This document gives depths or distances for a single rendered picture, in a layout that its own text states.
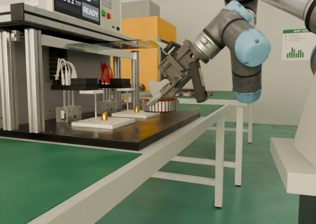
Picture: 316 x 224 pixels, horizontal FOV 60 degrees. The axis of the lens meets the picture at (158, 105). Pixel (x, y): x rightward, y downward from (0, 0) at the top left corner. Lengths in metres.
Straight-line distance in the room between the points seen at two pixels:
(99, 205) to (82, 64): 0.86
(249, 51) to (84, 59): 0.80
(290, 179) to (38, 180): 0.44
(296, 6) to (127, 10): 4.56
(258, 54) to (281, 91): 5.44
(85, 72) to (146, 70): 3.43
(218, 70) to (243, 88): 5.43
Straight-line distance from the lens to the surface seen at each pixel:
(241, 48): 0.65
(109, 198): 0.49
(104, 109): 1.17
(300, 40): 6.16
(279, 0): 0.85
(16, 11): 0.85
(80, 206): 0.42
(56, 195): 0.44
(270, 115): 6.13
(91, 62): 1.30
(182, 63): 0.78
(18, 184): 0.51
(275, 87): 6.09
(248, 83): 0.74
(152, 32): 4.67
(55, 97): 1.11
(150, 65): 4.62
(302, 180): 0.57
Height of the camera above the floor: 0.92
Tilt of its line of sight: 5 degrees down
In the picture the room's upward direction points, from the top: straight up
